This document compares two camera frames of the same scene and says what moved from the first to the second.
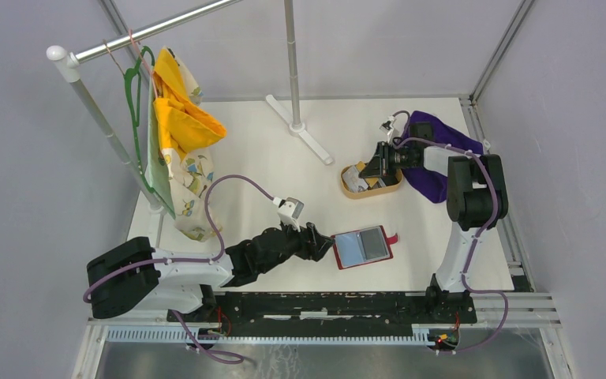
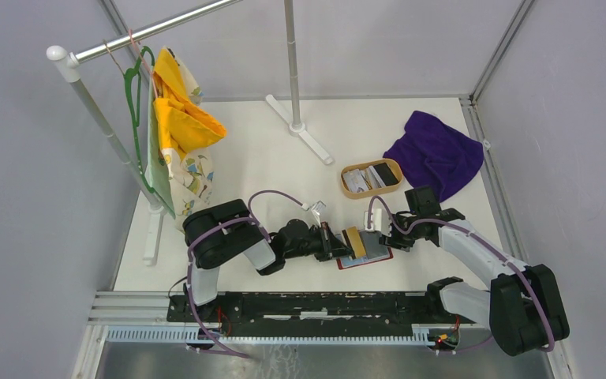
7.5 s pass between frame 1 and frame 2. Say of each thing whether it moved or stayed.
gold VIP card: moved
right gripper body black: moved
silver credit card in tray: stayed
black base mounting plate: stayed
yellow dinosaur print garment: stayed
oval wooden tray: stayed
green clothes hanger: stayed
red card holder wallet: moved
